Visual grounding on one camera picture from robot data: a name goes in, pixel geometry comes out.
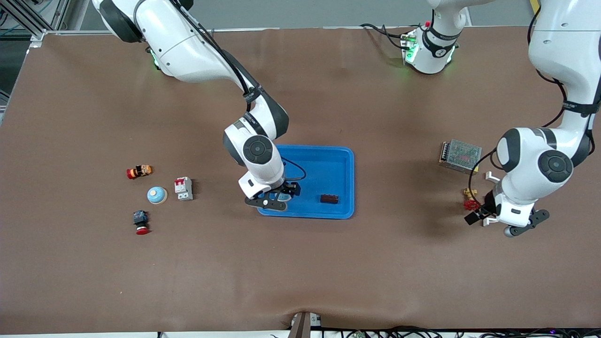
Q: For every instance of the brown table mat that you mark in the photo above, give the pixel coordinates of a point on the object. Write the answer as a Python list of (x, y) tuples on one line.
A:
[(300, 263)]

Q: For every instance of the dark brown capacitor block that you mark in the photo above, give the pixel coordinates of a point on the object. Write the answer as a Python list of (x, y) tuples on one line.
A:
[(329, 199)]

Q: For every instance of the orange emergency stop button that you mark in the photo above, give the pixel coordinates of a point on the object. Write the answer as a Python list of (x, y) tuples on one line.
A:
[(139, 172)]

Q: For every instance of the white red circuit breaker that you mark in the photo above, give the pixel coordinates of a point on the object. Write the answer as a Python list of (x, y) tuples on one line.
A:
[(183, 188)]

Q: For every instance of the aluminium frame post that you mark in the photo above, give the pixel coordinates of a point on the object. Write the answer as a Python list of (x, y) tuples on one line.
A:
[(37, 36)]

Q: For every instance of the white curved plastic bracket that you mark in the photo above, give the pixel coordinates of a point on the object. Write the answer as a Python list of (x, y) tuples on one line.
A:
[(490, 177)]

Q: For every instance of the metal mesh power supply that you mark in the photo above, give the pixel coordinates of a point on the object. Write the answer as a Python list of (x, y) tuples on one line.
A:
[(458, 155)]

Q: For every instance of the light blue desk bell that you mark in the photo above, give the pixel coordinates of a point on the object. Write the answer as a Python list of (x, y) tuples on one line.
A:
[(157, 195), (280, 197)]

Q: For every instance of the blue black emergency stop button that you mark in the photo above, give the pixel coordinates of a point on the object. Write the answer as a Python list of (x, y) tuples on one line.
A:
[(141, 222)]

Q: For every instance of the blue plastic tray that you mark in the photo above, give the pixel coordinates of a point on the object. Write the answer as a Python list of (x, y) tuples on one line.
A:
[(324, 169)]

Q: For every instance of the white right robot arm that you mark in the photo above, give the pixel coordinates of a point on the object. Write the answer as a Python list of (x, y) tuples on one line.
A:
[(188, 51)]

